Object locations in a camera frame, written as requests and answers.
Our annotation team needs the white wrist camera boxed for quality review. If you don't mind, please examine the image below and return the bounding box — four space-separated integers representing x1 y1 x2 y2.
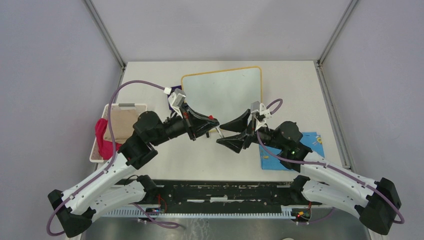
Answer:
168 88 186 116
250 101 272 122

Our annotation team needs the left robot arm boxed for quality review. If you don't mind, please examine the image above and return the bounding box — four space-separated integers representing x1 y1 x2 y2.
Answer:
47 103 220 238

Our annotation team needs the yellow-framed whiteboard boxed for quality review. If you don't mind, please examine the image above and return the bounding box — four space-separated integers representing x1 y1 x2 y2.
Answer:
181 66 262 124

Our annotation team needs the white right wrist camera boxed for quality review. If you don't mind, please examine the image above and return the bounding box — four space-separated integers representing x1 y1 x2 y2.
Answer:
250 101 272 122

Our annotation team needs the beige cloth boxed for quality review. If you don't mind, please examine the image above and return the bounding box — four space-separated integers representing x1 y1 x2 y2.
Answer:
103 108 139 144

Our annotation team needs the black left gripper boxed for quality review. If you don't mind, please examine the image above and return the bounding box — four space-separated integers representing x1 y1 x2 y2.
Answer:
150 102 220 146

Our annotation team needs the aluminium frame post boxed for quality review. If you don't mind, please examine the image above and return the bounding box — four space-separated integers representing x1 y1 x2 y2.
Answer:
82 0 127 70
316 0 360 66

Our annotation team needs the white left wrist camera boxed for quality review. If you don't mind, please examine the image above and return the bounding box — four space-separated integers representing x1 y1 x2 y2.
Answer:
168 88 186 116

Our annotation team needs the white cable duct rail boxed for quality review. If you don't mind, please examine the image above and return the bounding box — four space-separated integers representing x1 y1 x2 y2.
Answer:
103 206 296 220

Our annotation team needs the pink cloth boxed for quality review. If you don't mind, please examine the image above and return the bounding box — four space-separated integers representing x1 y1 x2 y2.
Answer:
94 118 113 160

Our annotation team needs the blue patterned cloth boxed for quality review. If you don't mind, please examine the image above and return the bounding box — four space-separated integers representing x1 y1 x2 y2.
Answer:
259 132 325 171

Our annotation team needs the white plastic basket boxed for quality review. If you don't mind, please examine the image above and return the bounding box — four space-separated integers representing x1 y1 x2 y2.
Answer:
89 103 148 163

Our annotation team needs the left aluminium frame post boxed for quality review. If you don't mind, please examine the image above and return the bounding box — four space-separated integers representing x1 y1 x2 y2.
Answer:
82 0 127 70

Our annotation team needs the purple cloth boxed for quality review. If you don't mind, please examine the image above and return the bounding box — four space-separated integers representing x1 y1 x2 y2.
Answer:
168 99 175 112

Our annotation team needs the red whiteboard marker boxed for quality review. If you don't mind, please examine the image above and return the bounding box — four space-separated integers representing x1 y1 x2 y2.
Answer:
216 127 225 138

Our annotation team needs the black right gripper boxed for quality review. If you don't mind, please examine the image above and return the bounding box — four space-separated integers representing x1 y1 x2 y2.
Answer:
216 109 285 154

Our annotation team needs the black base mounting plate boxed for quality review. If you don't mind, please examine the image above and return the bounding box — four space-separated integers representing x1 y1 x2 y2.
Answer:
137 179 319 214

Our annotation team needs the right aluminium frame post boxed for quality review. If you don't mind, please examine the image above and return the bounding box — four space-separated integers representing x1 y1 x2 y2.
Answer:
316 0 360 66

